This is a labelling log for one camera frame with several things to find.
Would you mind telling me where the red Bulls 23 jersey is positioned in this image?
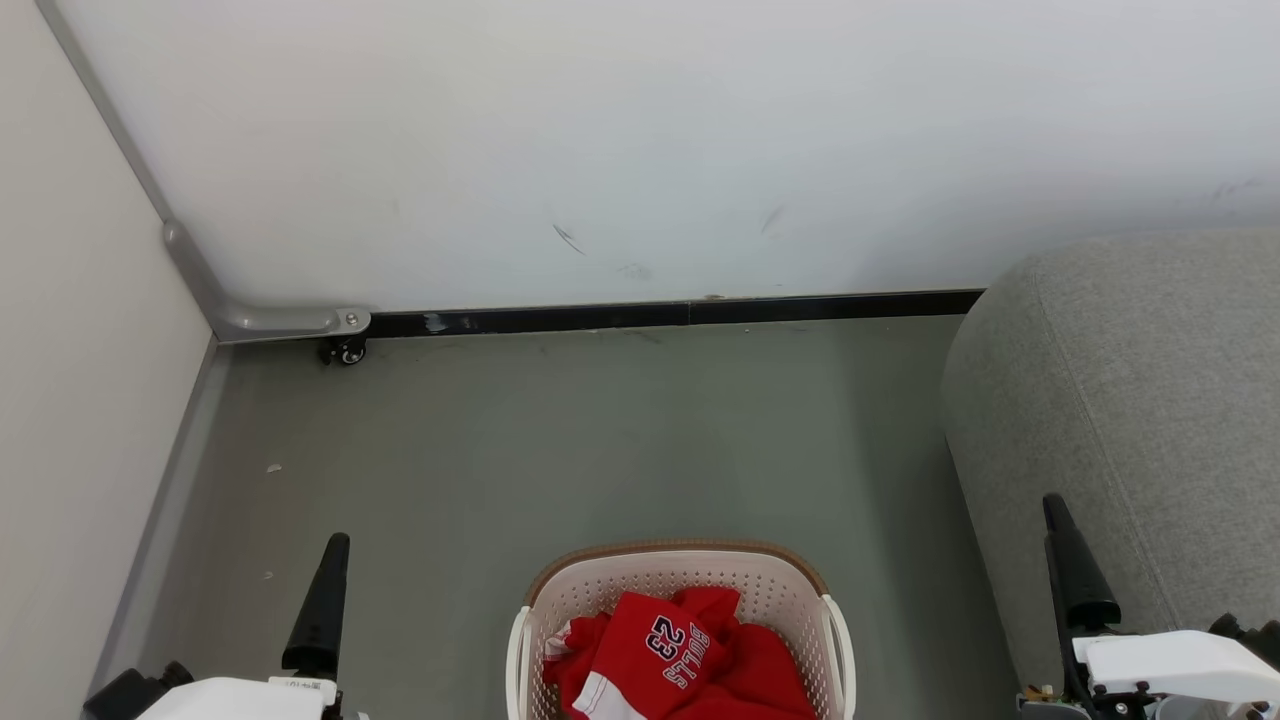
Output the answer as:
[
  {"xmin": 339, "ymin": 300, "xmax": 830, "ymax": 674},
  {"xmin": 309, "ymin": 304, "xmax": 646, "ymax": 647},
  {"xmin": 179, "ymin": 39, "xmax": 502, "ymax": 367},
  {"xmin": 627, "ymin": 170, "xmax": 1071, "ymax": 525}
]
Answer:
[{"xmin": 543, "ymin": 592, "xmax": 746, "ymax": 720}]

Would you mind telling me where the black baseboard strip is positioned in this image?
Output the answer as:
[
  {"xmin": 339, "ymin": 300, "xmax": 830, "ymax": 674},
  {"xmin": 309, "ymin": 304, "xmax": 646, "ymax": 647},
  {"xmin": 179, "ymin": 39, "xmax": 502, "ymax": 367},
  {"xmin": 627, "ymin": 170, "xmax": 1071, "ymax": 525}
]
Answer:
[{"xmin": 368, "ymin": 289, "xmax": 986, "ymax": 339}]

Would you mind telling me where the plain red garment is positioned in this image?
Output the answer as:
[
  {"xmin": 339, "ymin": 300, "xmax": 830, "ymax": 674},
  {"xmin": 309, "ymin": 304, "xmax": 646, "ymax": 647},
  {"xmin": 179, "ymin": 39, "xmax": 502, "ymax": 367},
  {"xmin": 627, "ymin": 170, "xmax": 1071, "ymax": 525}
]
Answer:
[{"xmin": 670, "ymin": 587, "xmax": 817, "ymax": 720}]

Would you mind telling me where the white perforated laundry basket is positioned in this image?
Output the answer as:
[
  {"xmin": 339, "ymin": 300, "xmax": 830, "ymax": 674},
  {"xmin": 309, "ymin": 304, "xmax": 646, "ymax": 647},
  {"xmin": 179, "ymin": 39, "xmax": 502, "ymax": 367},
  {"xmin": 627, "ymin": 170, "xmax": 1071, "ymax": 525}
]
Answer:
[{"xmin": 505, "ymin": 540, "xmax": 858, "ymax": 720}]

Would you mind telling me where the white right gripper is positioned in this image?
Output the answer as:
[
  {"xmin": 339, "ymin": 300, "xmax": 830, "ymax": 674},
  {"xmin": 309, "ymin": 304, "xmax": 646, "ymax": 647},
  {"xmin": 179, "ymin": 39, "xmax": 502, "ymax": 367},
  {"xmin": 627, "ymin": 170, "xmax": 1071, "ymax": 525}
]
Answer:
[{"xmin": 1042, "ymin": 493, "xmax": 1280, "ymax": 707}]

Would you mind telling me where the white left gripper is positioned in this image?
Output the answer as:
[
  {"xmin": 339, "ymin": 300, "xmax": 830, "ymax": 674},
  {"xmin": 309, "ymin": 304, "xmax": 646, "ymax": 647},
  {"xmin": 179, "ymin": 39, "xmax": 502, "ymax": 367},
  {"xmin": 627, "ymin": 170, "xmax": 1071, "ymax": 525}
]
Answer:
[{"xmin": 135, "ymin": 533, "xmax": 352, "ymax": 720}]

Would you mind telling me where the grey fabric sofa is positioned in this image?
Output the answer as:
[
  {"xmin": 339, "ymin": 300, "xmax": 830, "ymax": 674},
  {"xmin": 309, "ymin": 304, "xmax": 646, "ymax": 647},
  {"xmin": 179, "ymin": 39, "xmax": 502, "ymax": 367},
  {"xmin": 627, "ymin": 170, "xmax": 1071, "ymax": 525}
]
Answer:
[{"xmin": 940, "ymin": 228, "xmax": 1280, "ymax": 720}]

